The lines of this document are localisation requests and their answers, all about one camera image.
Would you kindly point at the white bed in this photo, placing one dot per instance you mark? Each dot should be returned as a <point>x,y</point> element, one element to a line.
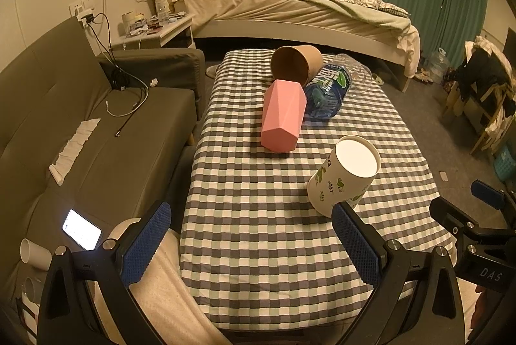
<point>250,12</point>

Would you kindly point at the pink faceted cup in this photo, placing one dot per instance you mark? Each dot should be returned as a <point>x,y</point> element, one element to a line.
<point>282,119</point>

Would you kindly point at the blue plastic basket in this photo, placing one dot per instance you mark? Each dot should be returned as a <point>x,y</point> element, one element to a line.
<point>507,163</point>

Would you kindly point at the brown paper cup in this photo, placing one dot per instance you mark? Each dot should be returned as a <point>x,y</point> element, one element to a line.
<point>311,58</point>

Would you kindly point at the crumpled white paper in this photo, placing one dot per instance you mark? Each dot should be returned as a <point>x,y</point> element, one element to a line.
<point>153,82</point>

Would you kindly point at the white leaf print paper cup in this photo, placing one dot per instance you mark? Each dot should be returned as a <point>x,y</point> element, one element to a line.
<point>334,183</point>

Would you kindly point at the smartphone with lit screen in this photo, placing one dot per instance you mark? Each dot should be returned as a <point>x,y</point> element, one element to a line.
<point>80,230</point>

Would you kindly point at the checkered tablecloth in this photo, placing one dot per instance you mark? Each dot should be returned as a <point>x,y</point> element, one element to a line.
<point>250,208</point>

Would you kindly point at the dark jacket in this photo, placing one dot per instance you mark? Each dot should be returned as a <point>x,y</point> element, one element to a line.
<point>483,70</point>

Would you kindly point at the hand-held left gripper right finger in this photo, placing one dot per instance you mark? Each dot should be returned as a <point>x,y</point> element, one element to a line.
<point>356,248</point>

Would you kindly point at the large clear water jug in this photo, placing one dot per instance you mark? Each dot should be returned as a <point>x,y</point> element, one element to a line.
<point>438,64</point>

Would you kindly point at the wooden chair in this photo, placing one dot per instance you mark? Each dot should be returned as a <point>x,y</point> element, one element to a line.
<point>490,119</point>

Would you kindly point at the black charger bundle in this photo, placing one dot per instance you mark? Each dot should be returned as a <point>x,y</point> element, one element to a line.
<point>119,78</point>

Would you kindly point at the white jar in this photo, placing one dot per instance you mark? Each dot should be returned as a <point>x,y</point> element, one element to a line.
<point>128,22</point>

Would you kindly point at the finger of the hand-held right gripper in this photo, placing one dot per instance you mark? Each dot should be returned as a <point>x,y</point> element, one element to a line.
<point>487,193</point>
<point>453,218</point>

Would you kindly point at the white paper scrap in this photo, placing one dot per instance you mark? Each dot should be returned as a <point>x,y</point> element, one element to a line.
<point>444,175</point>

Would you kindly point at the clear plastic cup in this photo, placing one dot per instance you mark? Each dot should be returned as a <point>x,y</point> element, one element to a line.
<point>359,72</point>

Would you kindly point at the beige textured cloth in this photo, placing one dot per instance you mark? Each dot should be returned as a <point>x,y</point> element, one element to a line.
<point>169,296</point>

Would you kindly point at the pale slipper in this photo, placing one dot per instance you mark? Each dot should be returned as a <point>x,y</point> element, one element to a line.
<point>213,71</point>
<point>378,78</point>

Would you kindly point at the plain white cup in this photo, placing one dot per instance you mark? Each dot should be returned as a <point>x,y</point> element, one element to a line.
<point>34,254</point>
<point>33,286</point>

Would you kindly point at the grey sofa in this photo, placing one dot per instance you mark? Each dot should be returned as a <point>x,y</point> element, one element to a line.
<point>121,151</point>

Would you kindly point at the blue-label plastic water bottle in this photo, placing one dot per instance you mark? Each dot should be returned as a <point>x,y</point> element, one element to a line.
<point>326,87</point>

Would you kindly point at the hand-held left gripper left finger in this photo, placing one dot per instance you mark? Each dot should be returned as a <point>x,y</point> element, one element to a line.
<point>145,248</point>

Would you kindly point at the white nightstand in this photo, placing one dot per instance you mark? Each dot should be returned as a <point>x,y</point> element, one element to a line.
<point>169,30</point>

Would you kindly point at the clear water bottle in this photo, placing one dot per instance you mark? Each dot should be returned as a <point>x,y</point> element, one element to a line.
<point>163,10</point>

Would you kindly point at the wall socket with charger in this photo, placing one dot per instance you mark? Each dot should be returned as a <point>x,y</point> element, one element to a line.
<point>82,12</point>

